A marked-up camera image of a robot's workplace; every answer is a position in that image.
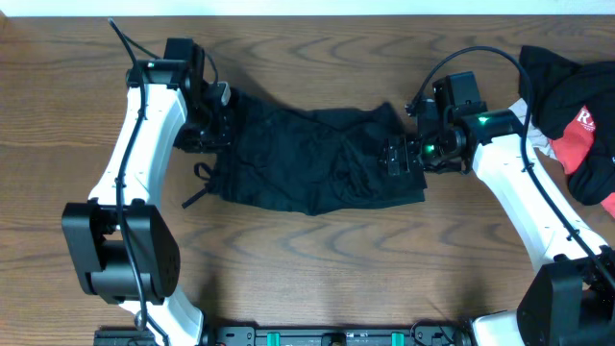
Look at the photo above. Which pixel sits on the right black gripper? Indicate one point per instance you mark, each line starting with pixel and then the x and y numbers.
pixel 411 162

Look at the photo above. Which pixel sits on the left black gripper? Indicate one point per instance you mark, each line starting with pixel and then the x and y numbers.
pixel 221 140

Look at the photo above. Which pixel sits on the black pants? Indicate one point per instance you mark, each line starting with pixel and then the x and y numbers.
pixel 312 162

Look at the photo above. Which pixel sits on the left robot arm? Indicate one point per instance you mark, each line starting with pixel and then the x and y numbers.
pixel 121 248

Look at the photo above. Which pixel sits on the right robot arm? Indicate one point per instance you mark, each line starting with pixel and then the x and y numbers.
pixel 571 298

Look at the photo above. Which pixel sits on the grey white cloth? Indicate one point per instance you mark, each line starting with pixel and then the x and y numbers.
pixel 535 136

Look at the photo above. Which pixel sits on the black red shirt pile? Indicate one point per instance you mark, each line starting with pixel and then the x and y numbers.
pixel 573 107

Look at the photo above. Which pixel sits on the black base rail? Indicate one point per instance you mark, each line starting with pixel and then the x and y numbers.
pixel 419 334

